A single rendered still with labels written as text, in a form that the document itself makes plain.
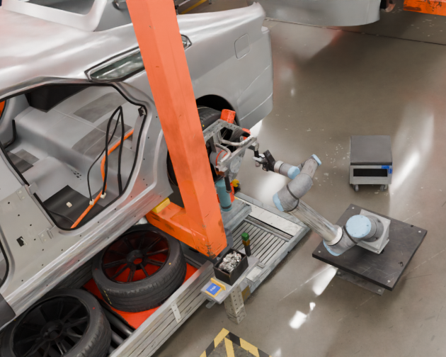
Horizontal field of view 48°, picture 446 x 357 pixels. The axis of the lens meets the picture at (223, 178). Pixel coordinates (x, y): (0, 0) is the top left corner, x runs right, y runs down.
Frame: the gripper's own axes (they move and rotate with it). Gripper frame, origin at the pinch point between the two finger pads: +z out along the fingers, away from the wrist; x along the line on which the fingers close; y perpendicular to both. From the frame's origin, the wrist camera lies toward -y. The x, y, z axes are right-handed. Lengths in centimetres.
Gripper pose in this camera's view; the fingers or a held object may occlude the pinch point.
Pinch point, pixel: (255, 155)
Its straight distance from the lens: 372.1
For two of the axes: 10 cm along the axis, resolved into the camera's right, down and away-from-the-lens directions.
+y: 1.6, 7.6, 6.3
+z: -7.5, -3.2, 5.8
